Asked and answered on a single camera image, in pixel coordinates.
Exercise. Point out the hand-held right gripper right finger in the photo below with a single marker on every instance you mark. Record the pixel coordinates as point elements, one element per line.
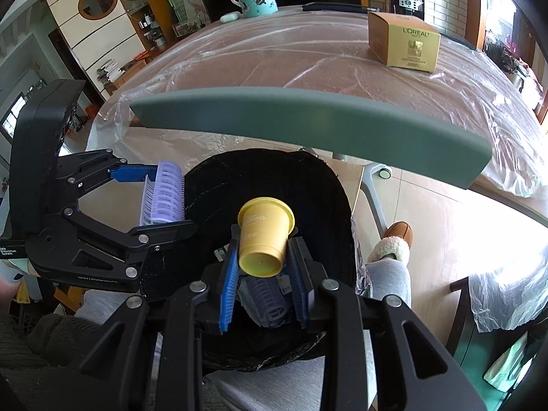
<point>299,291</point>

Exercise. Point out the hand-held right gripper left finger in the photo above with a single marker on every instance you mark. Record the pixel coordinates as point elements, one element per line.
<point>227,291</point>

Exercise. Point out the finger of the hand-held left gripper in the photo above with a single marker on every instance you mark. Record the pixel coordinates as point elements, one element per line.
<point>132,174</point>
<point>162,233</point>

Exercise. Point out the purple hair roller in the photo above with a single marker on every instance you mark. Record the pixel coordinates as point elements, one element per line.
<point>165,197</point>

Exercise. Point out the yellow plastic cup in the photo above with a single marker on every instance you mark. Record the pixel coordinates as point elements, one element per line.
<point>263,244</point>

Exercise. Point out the black trash bin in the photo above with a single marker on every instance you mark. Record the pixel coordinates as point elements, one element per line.
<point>205,188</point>

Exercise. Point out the person's left forearm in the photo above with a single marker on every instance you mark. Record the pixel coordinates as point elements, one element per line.
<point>47,338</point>

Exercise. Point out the person's grey trouser leg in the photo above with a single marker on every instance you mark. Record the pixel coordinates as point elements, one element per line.
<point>387,280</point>

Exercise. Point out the small wooden side table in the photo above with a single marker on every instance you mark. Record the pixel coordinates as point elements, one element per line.
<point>128,75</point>

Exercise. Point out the stack of books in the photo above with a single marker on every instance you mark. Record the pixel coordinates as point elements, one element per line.
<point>110,70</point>

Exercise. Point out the brown fleece slipper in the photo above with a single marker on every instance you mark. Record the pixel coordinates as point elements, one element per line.
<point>396,237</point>

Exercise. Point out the dark wooden chair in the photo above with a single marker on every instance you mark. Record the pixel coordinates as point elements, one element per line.
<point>460,304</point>

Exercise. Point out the round wooden mirror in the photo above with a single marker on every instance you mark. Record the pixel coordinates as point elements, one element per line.
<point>98,1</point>

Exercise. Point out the grey green chair backrest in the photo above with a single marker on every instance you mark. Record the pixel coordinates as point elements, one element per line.
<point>299,120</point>

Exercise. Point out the framed drawing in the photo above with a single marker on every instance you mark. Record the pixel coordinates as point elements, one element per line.
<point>195,13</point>

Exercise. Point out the white earbuds case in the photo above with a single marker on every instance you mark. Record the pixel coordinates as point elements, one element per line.
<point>230,17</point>

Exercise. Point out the teal printed mug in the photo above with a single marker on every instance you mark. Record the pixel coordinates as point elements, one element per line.
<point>257,2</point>

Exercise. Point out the golden cardboard box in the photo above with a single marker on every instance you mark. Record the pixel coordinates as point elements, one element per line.
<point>402,40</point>

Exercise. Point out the black coffee machine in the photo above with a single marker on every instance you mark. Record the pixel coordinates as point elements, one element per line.
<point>406,4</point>

